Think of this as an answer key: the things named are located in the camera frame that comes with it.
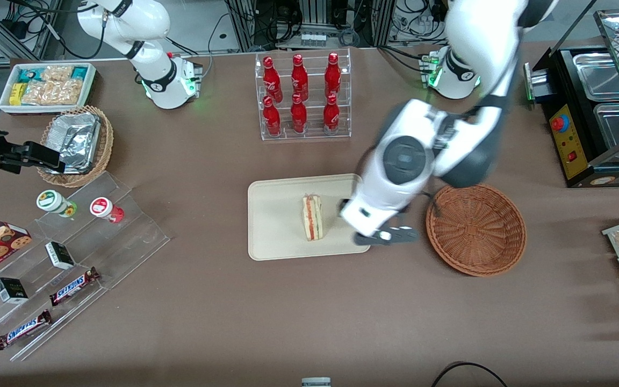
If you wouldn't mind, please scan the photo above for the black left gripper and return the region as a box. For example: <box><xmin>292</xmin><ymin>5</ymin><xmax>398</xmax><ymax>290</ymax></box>
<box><xmin>339</xmin><ymin>198</ymin><xmax>419</xmax><ymax>246</ymax></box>

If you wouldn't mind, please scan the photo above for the triangle sandwich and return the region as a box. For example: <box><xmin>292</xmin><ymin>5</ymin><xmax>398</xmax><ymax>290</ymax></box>
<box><xmin>302</xmin><ymin>194</ymin><xmax>323</xmax><ymax>241</ymax></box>

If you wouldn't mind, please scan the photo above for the light wicker basket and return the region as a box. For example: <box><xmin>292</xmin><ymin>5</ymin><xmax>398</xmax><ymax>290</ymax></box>
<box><xmin>37</xmin><ymin>105</ymin><xmax>114</xmax><ymax>188</ymax></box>

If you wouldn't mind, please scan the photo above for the cream plastic tray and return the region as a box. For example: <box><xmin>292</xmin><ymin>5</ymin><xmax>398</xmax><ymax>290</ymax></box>
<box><xmin>248</xmin><ymin>173</ymin><xmax>371</xmax><ymax>261</ymax></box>

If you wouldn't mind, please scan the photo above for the brown wicker basket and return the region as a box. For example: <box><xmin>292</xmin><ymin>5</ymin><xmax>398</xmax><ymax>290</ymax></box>
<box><xmin>426</xmin><ymin>184</ymin><xmax>527</xmax><ymax>277</ymax></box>

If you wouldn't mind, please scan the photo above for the green sunflower lidded cup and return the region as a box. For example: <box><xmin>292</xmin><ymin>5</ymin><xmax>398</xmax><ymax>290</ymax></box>
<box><xmin>36</xmin><ymin>190</ymin><xmax>78</xmax><ymax>218</ymax></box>

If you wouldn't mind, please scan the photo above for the white plastic snack bin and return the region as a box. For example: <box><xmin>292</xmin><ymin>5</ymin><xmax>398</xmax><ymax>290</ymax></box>
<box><xmin>0</xmin><ymin>63</ymin><xmax>97</xmax><ymax>114</ymax></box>

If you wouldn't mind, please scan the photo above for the clear bag of crackers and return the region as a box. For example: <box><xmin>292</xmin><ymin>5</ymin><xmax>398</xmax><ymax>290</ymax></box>
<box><xmin>22</xmin><ymin>81</ymin><xmax>82</xmax><ymax>105</ymax></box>
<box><xmin>42</xmin><ymin>65</ymin><xmax>75</xmax><ymax>82</ymax></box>

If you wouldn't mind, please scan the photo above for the red lidded yogurt cup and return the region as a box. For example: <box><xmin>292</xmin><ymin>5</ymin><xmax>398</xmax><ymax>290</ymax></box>
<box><xmin>90</xmin><ymin>197</ymin><xmax>125</xmax><ymax>224</ymax></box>

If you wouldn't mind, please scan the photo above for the black box white label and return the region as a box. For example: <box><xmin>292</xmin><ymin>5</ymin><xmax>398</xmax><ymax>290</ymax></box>
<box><xmin>45</xmin><ymin>242</ymin><xmax>76</xmax><ymax>270</ymax></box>

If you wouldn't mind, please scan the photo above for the clear bin with red cans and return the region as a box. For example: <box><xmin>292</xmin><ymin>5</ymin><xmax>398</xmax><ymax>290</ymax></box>
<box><xmin>255</xmin><ymin>48</ymin><xmax>352</xmax><ymax>141</ymax></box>

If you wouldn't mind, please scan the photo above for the red cola bottle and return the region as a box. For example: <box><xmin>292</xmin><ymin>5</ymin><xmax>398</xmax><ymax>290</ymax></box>
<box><xmin>263</xmin><ymin>96</ymin><xmax>282</xmax><ymax>137</ymax></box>
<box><xmin>325</xmin><ymin>52</ymin><xmax>342</xmax><ymax>98</ymax></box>
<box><xmin>291</xmin><ymin>54</ymin><xmax>309</xmax><ymax>102</ymax></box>
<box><xmin>323</xmin><ymin>94</ymin><xmax>341</xmax><ymax>135</ymax></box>
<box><xmin>263</xmin><ymin>56</ymin><xmax>283</xmax><ymax>104</ymax></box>
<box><xmin>291</xmin><ymin>94</ymin><xmax>308</xmax><ymax>134</ymax></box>

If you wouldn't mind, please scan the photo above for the clear acrylic tiered shelf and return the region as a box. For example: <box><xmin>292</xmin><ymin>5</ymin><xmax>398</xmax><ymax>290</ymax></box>
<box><xmin>0</xmin><ymin>172</ymin><xmax>171</xmax><ymax>362</ymax></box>

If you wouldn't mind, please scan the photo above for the black box gold lettering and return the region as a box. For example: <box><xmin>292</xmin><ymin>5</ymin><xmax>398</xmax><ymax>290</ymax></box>
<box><xmin>0</xmin><ymin>277</ymin><xmax>28</xmax><ymax>305</ymax></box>

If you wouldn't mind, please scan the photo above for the Snickers chocolate bar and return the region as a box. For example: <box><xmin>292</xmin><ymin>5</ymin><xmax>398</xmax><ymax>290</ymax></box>
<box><xmin>49</xmin><ymin>267</ymin><xmax>100</xmax><ymax>307</ymax></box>
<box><xmin>0</xmin><ymin>310</ymin><xmax>53</xmax><ymax>350</ymax></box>

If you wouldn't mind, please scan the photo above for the black food warmer machine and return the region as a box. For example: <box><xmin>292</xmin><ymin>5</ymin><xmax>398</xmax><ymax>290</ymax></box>
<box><xmin>543</xmin><ymin>46</ymin><xmax>619</xmax><ymax>188</ymax></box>

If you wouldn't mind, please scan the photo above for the grey control box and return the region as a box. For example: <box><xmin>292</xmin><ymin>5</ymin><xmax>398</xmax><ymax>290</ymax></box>
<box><xmin>523</xmin><ymin>62</ymin><xmax>553</xmax><ymax>103</ymax></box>

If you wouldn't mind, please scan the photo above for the black cable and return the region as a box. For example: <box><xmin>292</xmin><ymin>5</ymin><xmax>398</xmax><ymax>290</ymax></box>
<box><xmin>430</xmin><ymin>362</ymin><xmax>509</xmax><ymax>387</ymax></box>

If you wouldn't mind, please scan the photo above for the aluminium equipment frame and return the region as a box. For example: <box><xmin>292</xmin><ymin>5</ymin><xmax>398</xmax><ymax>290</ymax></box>
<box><xmin>226</xmin><ymin>0</ymin><xmax>396</xmax><ymax>52</ymax></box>

